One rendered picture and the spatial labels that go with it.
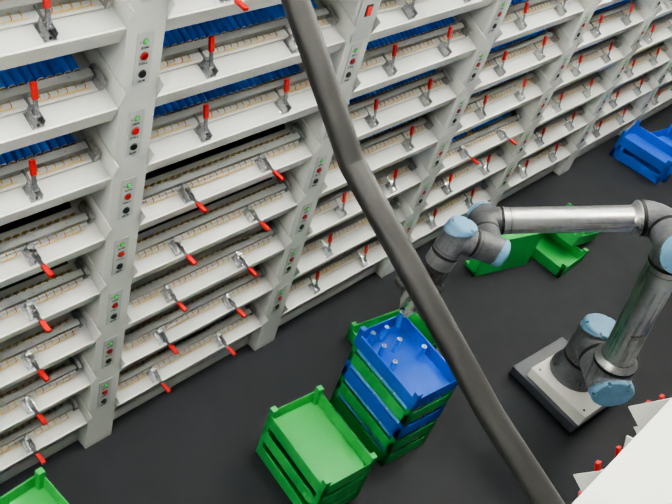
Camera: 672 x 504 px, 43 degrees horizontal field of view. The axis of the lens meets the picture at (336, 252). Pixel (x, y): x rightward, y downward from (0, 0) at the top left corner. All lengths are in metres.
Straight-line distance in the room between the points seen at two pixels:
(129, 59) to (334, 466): 1.45
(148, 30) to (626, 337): 1.88
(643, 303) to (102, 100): 1.81
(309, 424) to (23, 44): 1.57
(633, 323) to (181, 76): 1.70
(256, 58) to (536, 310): 2.02
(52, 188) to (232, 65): 0.50
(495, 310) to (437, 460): 0.84
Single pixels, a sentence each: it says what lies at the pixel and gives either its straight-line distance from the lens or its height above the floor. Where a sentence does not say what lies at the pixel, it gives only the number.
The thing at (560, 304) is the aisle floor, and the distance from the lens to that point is 3.83.
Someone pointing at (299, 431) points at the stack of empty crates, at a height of 0.16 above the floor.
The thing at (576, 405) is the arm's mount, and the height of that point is 0.11.
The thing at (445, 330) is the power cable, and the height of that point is 1.85.
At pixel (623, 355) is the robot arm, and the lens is 3.05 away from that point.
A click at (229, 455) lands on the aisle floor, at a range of 2.85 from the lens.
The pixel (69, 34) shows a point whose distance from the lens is 1.71.
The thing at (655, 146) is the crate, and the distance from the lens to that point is 5.07.
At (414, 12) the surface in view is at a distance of 2.50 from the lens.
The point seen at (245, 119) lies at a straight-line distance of 2.22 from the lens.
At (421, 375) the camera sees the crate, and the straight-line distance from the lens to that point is 2.81.
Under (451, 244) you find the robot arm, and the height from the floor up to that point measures 0.78.
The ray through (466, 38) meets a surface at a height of 1.11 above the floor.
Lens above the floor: 2.38
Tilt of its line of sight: 42 degrees down
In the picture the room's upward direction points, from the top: 19 degrees clockwise
